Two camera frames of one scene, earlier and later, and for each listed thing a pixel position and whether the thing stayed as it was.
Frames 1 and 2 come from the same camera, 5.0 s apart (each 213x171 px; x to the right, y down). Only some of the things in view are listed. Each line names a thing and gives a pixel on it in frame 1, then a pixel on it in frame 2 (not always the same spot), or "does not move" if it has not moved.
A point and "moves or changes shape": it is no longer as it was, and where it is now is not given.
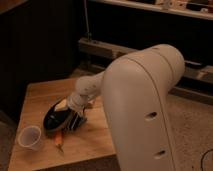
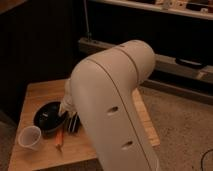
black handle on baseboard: [191, 62] does not move
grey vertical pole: [88, 35] does not move
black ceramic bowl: [55, 119] moves or changes shape
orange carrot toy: [59, 139] does not move
